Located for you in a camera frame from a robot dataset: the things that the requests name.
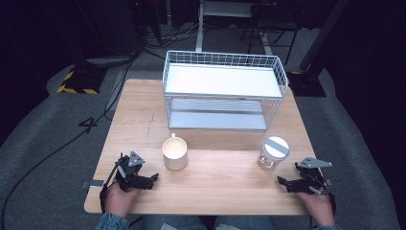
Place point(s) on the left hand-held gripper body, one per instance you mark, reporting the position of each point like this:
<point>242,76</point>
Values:
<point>127,169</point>

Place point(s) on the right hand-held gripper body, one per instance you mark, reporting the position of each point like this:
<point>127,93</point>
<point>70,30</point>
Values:
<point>311,179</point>

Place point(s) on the clear jar with white lid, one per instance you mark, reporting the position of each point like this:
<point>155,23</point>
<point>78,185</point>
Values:
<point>274,153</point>

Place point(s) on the white mug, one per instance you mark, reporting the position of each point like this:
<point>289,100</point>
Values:
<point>175,153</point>

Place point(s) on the person's right hand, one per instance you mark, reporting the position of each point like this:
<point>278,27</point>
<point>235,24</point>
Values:
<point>317,207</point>

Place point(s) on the person's left hand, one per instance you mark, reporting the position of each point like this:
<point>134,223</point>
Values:
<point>119,201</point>

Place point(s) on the grey tape strip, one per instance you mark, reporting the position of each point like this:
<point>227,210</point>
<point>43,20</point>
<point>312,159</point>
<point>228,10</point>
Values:
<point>329,182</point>
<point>96,183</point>

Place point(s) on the black stand base with pole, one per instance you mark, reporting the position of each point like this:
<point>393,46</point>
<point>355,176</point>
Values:
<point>308,83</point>

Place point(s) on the black and yellow striped base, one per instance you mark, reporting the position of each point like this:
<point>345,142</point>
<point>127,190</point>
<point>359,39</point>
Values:
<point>81,81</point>

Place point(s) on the grey flat stand foot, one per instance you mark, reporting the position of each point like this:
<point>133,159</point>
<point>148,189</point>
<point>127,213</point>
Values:
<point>110,60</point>

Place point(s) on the black chair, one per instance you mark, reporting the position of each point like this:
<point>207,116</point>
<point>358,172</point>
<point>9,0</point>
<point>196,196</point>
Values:
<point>271,22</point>

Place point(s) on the white desk frame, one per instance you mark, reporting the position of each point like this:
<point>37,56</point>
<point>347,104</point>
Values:
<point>220,9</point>

